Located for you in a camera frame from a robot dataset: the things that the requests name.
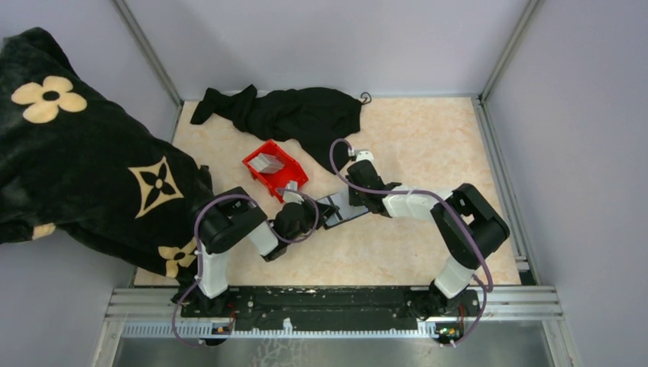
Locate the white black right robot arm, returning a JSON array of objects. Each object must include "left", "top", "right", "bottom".
[{"left": 345, "top": 160, "right": 510, "bottom": 315}]

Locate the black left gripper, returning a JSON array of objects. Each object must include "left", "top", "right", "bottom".
[{"left": 286, "top": 194, "right": 340, "bottom": 245}]

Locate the stack of silver cards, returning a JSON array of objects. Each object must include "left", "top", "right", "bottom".
[{"left": 249, "top": 153, "right": 284, "bottom": 174}]

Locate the black floral blanket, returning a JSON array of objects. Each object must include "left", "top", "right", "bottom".
[{"left": 1, "top": 28, "right": 212, "bottom": 281}]

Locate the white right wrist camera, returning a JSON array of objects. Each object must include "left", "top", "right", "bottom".
[{"left": 352, "top": 149, "right": 374, "bottom": 162}]

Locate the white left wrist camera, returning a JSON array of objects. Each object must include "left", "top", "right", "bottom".
[{"left": 277, "top": 180, "right": 304, "bottom": 204}]

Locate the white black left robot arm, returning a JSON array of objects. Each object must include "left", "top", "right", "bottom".
[{"left": 180, "top": 181, "right": 339, "bottom": 317}]

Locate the black cloth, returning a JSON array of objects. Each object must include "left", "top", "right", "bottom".
[{"left": 190, "top": 85, "right": 371, "bottom": 173}]

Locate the black leather card holder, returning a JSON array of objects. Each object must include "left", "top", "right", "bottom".
[{"left": 316, "top": 189, "right": 369, "bottom": 229}]

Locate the red plastic bin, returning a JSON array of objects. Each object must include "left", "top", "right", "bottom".
[{"left": 242, "top": 140, "right": 309, "bottom": 203}]

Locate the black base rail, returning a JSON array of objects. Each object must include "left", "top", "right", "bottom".
[{"left": 180, "top": 286, "right": 481, "bottom": 332}]

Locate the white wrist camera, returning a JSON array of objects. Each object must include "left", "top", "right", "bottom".
[
  {"left": 277, "top": 180, "right": 304, "bottom": 204},
  {"left": 352, "top": 149, "right": 374, "bottom": 162}
]

